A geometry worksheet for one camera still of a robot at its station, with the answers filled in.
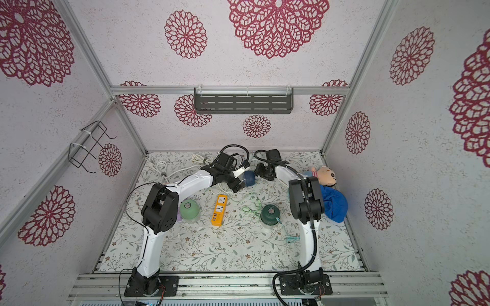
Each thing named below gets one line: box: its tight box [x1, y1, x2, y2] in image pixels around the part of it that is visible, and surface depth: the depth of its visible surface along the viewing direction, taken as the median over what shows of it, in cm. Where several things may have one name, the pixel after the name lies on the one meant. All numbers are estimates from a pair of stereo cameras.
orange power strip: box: [211, 194, 228, 227], surface depth 94 cm
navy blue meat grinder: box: [243, 170, 256, 187], surface depth 101 cm
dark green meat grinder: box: [260, 204, 281, 226], surface depth 85 cm
